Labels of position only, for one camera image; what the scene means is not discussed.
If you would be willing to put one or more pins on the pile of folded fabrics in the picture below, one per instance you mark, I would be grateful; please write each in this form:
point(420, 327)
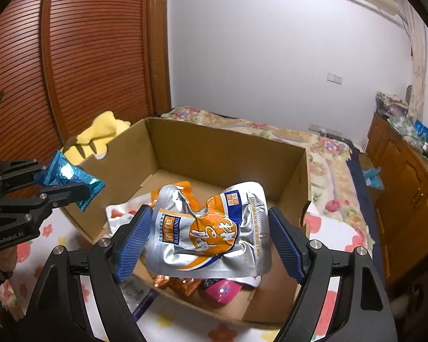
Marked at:
point(390, 105)

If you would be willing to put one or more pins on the blue box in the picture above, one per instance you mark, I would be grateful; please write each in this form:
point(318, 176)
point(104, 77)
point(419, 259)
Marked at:
point(423, 130)

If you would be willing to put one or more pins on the green patterned cloth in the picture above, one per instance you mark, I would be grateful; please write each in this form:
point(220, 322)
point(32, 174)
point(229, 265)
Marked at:
point(403, 126)

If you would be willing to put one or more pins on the pink snack packet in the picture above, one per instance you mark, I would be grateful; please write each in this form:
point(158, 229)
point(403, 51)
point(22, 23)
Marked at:
point(221, 292)

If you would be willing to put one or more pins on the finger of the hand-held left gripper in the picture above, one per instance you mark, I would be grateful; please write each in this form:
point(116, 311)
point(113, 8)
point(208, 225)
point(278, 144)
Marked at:
point(64, 192)
point(14, 174)

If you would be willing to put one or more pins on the blue cloth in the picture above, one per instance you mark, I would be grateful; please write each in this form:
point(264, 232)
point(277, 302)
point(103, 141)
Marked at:
point(373, 178)

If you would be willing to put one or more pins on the wooden cabinet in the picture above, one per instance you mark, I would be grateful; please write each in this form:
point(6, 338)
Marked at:
point(403, 185)

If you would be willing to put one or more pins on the wooden slatted wardrobe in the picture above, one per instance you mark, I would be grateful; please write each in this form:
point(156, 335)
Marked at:
point(92, 60)

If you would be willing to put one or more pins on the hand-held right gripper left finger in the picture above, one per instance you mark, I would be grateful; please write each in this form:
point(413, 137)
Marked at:
point(133, 245)

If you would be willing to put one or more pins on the teal foil snack packet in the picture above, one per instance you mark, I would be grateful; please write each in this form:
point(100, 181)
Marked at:
point(67, 172)

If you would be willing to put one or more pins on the yellow plush toy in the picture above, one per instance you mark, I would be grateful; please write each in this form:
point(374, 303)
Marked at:
point(96, 131)

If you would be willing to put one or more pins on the silver and orange snack packet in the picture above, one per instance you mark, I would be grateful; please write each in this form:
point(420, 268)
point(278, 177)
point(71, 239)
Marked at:
point(217, 235)

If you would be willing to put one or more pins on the white wall switch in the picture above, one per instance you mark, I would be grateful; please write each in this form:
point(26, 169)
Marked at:
point(335, 78)

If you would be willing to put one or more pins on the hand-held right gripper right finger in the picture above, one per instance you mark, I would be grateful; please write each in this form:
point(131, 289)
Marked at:
point(289, 249)

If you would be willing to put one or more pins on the brown cardboard box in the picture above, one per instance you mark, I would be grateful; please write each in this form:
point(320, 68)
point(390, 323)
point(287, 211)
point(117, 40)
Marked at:
point(207, 149)

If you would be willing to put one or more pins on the orange and white snack packet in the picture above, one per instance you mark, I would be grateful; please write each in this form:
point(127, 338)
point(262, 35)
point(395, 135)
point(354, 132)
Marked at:
point(125, 217)

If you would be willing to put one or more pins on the floral curtain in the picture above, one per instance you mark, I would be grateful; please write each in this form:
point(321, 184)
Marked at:
point(419, 64)

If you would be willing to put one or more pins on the small orange foil packet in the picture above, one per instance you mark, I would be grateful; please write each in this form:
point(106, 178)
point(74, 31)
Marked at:
point(180, 285)

